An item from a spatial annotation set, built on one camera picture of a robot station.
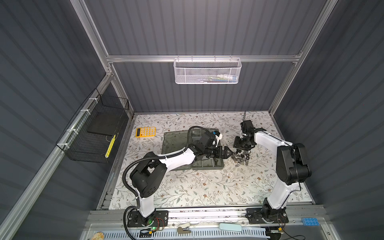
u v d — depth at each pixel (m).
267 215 0.67
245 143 0.81
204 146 0.68
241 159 0.94
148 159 0.50
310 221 0.72
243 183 0.85
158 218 0.72
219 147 0.75
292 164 0.50
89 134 0.72
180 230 0.69
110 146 0.69
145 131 1.08
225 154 0.74
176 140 1.05
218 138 0.79
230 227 0.71
